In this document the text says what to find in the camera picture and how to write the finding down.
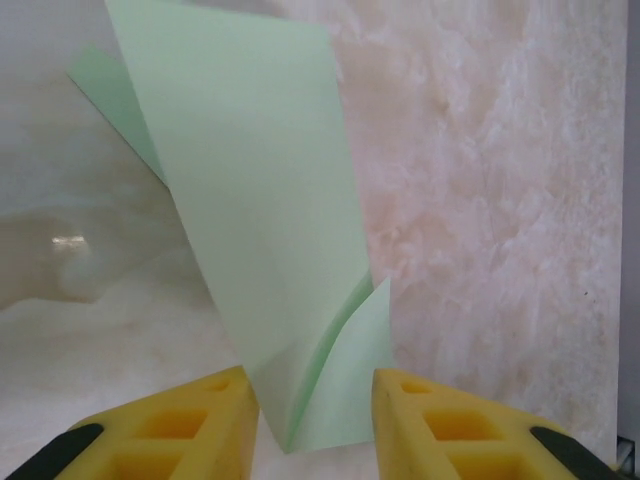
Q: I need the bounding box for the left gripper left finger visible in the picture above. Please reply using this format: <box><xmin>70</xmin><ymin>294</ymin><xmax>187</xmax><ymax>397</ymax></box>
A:
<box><xmin>12</xmin><ymin>364</ymin><xmax>259</xmax><ymax>480</ymax></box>

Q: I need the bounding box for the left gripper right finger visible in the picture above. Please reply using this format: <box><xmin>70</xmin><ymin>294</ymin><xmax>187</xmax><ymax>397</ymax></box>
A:
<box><xmin>372</xmin><ymin>367</ymin><xmax>629</xmax><ymax>480</ymax></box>

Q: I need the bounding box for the light green paper sheet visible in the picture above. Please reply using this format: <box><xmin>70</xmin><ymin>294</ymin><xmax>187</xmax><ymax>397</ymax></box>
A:
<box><xmin>67</xmin><ymin>0</ymin><xmax>395</xmax><ymax>456</ymax></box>

